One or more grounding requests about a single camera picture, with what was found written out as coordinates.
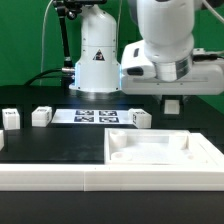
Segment white obstacle fence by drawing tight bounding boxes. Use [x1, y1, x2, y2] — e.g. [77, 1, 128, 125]
[0, 132, 224, 192]

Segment white cable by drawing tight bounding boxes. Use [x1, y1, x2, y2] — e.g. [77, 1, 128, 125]
[39, 0, 55, 87]

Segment white block at left edge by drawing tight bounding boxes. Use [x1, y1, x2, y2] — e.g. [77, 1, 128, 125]
[0, 130, 4, 151]

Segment white square table top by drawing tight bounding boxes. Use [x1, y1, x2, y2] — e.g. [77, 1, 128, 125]
[104, 128, 224, 165]

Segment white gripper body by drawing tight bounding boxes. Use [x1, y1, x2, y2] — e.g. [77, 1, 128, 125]
[121, 41, 224, 95]

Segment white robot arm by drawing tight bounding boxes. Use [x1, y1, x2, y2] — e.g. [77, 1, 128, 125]
[71, 0, 224, 95]

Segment black cable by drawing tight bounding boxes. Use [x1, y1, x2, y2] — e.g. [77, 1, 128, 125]
[23, 67, 75, 87]

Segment white paper with tags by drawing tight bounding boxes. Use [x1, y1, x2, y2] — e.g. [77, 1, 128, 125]
[52, 109, 132, 124]

